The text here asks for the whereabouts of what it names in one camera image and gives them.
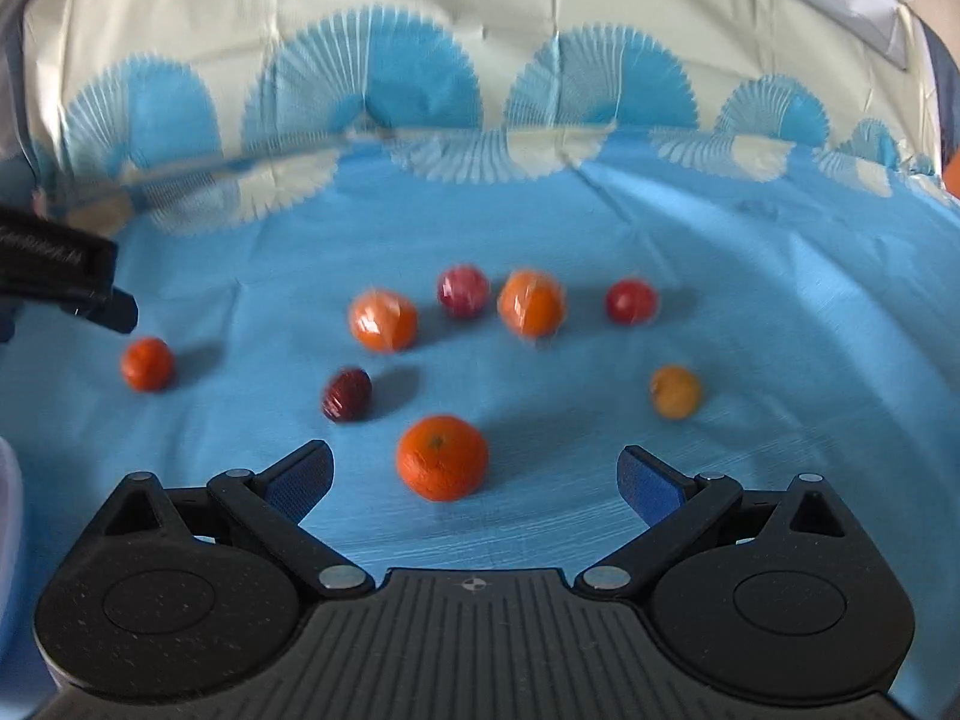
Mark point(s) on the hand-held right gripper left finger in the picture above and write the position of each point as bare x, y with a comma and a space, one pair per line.
300, 481

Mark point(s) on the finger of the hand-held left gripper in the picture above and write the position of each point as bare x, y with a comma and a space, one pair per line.
112, 311

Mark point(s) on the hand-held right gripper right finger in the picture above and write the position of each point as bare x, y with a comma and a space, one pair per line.
645, 487

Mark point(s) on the small bare mandarin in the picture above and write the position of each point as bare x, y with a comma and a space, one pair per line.
148, 364

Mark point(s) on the dark red plum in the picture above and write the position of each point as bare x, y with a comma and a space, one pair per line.
346, 395

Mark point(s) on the small yellow-orange fruit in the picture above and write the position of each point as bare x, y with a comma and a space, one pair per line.
675, 391

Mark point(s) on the large bare mandarin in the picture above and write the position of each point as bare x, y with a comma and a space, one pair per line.
442, 459

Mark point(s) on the plastic-wrapped orange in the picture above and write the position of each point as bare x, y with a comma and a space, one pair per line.
531, 304
382, 321

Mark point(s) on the red tomato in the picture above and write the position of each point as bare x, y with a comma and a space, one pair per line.
631, 301

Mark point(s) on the translucent plastic container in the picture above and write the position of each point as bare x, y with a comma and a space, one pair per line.
7, 532

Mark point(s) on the dark red apple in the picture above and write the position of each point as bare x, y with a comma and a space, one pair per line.
463, 290

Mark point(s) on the blue fan-patterned cloth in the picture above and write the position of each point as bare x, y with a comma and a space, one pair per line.
570, 232

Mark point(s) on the orange cushion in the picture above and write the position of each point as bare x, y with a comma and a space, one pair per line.
953, 181

